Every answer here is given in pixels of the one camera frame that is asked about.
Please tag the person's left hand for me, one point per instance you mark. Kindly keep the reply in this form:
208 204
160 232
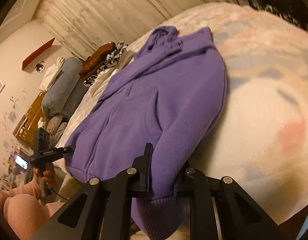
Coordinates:
47 176

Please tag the wooden headboard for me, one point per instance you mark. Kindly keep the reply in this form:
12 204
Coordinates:
29 117

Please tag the red wall shelf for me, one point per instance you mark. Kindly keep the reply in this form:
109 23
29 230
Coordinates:
37 52

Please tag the bed with floral sheet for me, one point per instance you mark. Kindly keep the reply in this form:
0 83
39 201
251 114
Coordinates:
264 110

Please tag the person's left forearm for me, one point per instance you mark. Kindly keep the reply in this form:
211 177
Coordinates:
24 190

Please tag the white folded cloth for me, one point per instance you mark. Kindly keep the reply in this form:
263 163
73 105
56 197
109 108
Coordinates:
50 77

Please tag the blue-grey bolster pillow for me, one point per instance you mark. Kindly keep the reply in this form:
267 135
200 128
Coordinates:
77 97
61 85

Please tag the person's left leg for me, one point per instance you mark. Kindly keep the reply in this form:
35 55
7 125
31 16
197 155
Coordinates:
21 212

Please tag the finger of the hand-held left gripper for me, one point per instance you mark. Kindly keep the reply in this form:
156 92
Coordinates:
70 149

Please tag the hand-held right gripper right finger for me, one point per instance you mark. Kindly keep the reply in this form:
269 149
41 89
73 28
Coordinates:
194 187

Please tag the round-faced wall sticker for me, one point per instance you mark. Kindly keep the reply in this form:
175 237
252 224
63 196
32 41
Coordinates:
40 67

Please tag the lit screen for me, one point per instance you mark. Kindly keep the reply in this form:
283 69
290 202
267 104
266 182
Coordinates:
21 161

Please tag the person's right leg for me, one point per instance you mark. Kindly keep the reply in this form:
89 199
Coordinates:
55 207

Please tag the purple zip hoodie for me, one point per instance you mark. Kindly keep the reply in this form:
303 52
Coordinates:
149 100

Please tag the brown folded garment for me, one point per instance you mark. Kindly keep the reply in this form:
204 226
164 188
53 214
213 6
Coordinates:
96 57

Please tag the beige quilt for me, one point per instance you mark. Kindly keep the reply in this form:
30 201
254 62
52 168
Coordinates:
55 127

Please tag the person's leg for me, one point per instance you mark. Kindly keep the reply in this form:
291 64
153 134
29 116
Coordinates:
55 207
21 212

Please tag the stack of folded clothes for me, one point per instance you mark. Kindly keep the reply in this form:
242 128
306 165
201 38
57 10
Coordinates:
114 55

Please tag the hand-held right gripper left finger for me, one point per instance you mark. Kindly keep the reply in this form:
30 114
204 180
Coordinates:
144 170

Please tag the pale patterned curtain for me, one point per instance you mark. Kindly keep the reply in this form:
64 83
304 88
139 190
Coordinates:
106 10

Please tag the white folded garment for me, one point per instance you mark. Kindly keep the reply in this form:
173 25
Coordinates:
101 82

